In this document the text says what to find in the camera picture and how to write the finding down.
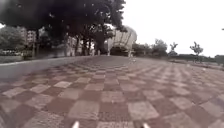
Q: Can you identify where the robot's own part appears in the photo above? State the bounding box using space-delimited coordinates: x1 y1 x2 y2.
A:
71 120 81 128
141 122 151 128

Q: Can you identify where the group of large dark trees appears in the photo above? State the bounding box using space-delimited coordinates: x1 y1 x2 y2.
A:
0 0 128 58

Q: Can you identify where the red and grey chequered pavement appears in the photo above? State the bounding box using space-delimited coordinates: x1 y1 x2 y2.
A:
0 54 224 128

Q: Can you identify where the row of small trees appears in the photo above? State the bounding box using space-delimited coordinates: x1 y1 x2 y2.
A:
132 38 224 64

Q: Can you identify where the pale building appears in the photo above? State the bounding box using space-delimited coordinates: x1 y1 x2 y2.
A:
18 28 46 51

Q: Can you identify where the white domed building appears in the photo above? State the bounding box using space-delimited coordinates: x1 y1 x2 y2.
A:
105 25 138 57

